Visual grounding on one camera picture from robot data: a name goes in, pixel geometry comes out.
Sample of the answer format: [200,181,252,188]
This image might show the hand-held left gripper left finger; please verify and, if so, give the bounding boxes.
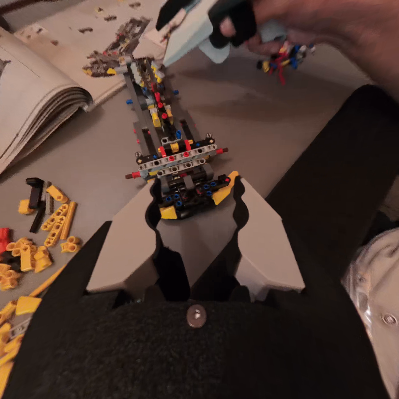
[86,179,163,296]

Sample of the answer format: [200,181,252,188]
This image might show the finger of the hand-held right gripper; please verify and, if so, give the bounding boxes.
[155,0,220,67]

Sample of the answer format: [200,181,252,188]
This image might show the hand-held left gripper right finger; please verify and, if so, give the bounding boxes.
[232,175,306,302]

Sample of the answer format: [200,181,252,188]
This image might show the pile of yellow Lego pieces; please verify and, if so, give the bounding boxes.
[0,177,84,392]

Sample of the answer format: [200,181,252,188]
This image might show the partly built lego chassis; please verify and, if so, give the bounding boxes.
[125,56,240,220]

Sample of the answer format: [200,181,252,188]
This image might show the pile of lego pins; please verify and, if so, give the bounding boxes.
[256,42,316,86]

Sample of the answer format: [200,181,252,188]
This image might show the lego instruction booklet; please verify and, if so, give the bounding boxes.
[0,0,166,175]

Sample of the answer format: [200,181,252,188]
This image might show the person's right hand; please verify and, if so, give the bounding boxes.
[219,0,368,77]

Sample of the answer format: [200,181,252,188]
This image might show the black dimpled cloth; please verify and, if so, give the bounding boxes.
[265,84,399,399]

